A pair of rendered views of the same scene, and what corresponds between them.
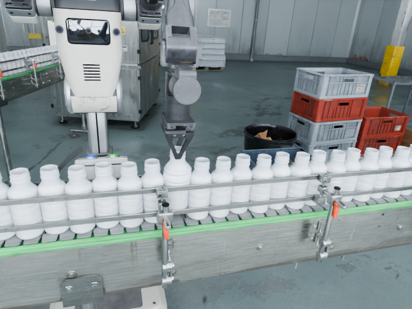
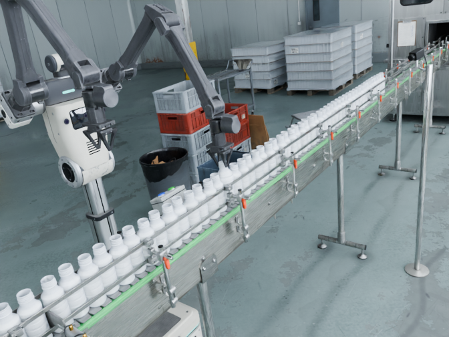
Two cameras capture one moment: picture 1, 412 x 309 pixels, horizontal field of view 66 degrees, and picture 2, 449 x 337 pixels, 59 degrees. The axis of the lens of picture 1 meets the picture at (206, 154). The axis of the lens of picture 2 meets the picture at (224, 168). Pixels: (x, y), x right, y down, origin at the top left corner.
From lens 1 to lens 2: 114 cm
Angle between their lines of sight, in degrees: 31
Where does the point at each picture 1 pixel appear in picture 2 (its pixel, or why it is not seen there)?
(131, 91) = not seen: outside the picture
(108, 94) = (106, 160)
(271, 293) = (242, 271)
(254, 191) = (257, 172)
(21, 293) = (185, 282)
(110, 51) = not seen: hidden behind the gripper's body
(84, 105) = (92, 175)
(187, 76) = (235, 119)
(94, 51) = not seen: hidden behind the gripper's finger
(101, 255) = (213, 239)
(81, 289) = (209, 265)
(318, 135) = (196, 144)
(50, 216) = (186, 226)
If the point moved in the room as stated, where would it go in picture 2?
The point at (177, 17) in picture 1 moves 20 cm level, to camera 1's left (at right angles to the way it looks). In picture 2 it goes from (210, 91) to (166, 103)
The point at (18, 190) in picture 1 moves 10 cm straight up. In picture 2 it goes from (172, 215) to (167, 190)
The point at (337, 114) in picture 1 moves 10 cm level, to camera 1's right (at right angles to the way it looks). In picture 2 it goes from (202, 122) to (210, 119)
